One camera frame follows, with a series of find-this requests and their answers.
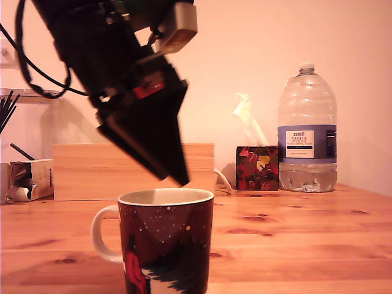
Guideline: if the light wooden box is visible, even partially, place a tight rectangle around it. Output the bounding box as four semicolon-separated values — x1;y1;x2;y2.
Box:
52;142;216;202

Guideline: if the white tissue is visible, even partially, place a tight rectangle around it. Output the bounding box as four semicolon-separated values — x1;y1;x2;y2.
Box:
232;92;270;147

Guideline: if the torn white cardboard box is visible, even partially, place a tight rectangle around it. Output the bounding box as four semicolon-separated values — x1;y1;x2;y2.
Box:
0;158;55;205

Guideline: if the thin black stick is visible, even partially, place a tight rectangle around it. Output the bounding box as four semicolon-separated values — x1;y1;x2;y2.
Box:
0;90;15;123
0;94;21;135

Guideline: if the dark red printed mug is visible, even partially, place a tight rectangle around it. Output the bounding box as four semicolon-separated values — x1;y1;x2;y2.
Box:
91;187;214;294

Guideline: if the floral tissue box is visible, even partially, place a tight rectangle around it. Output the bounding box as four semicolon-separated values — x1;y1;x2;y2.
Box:
235;145;280;191

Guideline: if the large clear water bottle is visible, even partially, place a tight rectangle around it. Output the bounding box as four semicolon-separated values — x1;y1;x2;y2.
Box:
277;62;338;193

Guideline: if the black looping cable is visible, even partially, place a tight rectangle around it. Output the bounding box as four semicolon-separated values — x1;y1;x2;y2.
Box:
0;23;91;96
13;0;74;99

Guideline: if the thin black camera cable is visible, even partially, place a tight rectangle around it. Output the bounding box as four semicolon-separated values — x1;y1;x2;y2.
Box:
143;28;164;48

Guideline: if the white cable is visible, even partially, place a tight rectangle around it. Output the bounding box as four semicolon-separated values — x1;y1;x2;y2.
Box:
214;167;238;197

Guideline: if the grey camera box with bracket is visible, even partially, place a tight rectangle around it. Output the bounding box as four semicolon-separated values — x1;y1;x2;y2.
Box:
130;0;198;55

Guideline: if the black utensil handle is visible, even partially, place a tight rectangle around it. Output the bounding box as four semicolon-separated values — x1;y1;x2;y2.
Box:
9;143;37;162

